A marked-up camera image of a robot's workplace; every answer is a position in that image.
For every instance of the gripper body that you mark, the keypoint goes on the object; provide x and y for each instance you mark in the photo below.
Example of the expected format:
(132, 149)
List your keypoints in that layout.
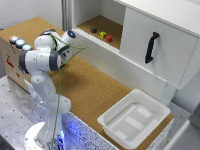
(66, 55)

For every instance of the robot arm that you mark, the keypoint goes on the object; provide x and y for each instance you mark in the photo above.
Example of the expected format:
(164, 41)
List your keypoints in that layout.
(41, 83)

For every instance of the purple block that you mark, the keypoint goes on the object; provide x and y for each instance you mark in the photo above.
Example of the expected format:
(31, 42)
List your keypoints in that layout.
(93, 29)

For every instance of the green button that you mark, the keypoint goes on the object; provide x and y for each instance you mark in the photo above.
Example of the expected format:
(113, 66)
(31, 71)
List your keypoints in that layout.
(26, 47)

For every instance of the yellow block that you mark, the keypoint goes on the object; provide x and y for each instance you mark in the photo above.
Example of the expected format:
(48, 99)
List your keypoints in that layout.
(103, 34)

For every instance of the white cabinet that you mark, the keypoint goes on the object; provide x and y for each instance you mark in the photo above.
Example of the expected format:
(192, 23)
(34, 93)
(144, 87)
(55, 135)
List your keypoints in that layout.
(110, 66)

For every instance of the blue button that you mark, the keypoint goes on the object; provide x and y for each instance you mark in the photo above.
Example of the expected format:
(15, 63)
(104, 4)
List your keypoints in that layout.
(20, 42)

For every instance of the red button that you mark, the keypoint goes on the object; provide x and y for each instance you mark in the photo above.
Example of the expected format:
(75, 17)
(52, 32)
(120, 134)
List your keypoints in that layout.
(13, 39)

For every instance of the white plastic box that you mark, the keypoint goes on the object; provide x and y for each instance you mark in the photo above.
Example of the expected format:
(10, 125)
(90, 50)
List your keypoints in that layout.
(133, 120)

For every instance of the white sliding door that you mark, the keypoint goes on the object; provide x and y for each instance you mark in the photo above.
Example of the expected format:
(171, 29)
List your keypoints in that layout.
(170, 56)

